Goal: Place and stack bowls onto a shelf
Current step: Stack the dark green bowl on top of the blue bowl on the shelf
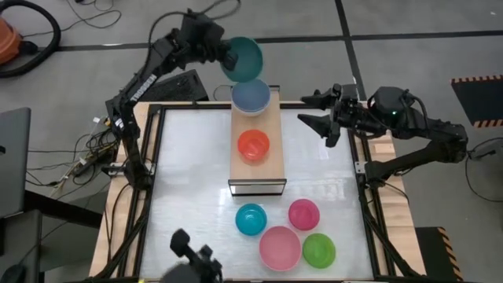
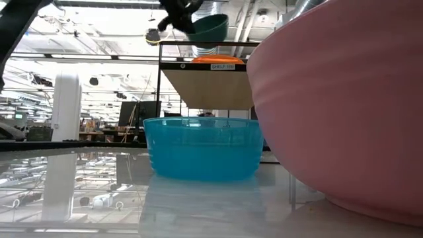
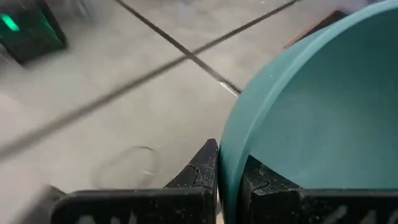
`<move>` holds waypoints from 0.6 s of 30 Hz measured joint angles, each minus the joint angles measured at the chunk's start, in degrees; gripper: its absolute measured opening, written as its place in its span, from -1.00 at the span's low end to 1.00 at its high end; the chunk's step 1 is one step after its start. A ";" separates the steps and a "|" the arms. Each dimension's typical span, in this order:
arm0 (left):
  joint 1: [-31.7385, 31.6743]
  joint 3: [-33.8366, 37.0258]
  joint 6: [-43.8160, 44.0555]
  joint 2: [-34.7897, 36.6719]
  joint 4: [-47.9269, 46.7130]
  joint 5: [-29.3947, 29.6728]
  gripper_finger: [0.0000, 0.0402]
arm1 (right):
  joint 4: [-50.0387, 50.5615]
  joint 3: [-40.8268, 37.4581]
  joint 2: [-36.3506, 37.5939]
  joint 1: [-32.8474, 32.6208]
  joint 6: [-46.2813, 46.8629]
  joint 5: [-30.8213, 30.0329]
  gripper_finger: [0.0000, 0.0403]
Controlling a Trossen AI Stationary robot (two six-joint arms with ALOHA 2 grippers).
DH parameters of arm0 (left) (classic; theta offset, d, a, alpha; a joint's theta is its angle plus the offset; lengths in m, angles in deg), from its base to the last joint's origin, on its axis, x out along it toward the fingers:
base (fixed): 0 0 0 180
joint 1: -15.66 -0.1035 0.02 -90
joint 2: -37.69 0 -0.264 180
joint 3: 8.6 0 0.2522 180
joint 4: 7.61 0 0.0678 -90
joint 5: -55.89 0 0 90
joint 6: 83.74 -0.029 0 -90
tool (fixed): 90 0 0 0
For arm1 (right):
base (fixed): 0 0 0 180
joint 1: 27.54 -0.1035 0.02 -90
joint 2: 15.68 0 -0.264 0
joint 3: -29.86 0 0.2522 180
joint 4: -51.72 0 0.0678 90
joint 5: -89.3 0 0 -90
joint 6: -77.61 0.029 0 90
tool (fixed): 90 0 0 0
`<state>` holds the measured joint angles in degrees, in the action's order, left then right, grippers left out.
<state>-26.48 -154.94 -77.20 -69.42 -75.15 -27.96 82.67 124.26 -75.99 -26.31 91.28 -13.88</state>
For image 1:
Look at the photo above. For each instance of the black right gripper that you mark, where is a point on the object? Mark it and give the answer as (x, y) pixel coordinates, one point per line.
(347, 112)

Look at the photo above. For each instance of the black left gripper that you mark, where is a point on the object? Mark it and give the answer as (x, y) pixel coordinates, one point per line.
(204, 37)

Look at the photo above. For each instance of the large teal bowl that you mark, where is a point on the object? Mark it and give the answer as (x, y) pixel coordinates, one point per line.
(247, 59)

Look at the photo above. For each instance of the small magenta bowl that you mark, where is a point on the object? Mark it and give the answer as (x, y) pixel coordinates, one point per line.
(303, 214)

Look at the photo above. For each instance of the small cyan bowl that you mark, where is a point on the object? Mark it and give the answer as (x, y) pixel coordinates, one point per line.
(250, 219)

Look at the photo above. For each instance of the small green bowl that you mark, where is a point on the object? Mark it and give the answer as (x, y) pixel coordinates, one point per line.
(319, 251)

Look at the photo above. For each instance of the large pink bowl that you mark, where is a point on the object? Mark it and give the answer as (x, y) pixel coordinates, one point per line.
(280, 248)

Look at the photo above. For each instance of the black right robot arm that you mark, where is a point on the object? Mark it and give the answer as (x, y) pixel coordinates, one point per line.
(432, 153)

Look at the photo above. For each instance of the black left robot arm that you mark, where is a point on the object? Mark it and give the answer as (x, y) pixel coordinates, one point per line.
(141, 84)

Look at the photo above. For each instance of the large blue bowl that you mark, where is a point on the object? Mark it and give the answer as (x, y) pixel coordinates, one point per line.
(250, 96)

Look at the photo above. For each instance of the black perforated panel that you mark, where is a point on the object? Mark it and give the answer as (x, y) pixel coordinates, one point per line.
(177, 88)

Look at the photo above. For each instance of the small orange bowl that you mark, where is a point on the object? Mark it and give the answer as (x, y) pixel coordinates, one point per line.
(253, 145)

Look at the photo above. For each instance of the black hazard-striped floor mat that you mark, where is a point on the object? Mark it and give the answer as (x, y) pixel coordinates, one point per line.
(430, 251)
(479, 100)

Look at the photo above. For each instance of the grey floor device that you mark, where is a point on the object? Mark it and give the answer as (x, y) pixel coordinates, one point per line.
(485, 151)

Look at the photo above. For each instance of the black jointed device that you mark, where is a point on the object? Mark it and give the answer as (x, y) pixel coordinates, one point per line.
(192, 259)

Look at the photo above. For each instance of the orange vacuum cleaner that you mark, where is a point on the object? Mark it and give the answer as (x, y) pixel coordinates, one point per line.
(8, 41)

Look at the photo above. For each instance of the grey laptop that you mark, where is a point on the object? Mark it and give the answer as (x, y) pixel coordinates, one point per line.
(13, 165)

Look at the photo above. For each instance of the black computer mouse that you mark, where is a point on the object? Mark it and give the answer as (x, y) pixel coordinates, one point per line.
(12, 275)

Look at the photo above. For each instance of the black aluminium table frame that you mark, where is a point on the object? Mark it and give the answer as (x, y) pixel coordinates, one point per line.
(188, 105)

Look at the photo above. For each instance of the wooden shelf with black frame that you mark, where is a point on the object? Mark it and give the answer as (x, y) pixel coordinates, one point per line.
(257, 171)

